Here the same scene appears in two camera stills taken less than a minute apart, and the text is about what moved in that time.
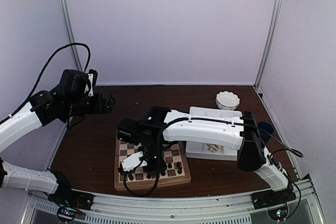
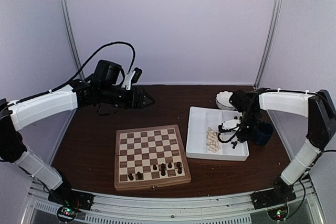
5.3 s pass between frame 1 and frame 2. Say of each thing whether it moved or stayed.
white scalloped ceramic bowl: stayed
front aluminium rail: stayed
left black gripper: moved
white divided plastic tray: stayed
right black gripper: moved
